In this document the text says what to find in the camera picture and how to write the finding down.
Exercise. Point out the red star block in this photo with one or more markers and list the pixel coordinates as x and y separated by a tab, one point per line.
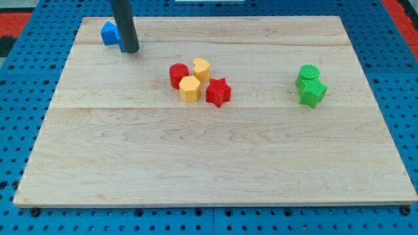
218	92

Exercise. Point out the light wooden board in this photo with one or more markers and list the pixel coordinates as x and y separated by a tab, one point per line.
118	135

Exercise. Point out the yellow hexagon block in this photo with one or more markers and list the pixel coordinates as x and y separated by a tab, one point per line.
190	88

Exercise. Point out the yellow heart-shaped block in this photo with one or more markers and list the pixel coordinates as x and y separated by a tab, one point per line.
201	69

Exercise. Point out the red cylinder block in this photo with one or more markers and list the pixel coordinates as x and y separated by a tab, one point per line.
176	72

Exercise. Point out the green star block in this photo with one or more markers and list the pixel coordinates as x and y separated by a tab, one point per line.
311	92

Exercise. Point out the green cylinder block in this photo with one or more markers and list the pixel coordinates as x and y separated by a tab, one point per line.
307	72

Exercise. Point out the blue angular block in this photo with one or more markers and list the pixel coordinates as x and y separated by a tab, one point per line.
110	35

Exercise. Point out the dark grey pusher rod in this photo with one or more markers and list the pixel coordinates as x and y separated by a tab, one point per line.
125	25

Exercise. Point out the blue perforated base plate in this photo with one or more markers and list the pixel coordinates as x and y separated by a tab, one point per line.
32	69

